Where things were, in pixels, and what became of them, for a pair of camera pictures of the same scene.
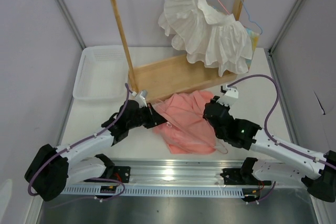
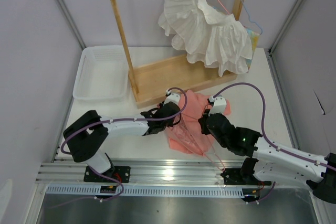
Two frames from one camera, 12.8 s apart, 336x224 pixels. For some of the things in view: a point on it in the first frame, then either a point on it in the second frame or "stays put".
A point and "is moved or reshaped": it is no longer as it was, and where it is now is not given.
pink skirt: x=186 y=130 is moved or reshaped
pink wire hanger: x=215 y=146 -> x=222 y=168
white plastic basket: x=102 y=74 stays put
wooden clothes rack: x=178 y=75 stays put
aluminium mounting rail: x=174 y=172 stays put
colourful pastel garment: x=253 y=36 stays put
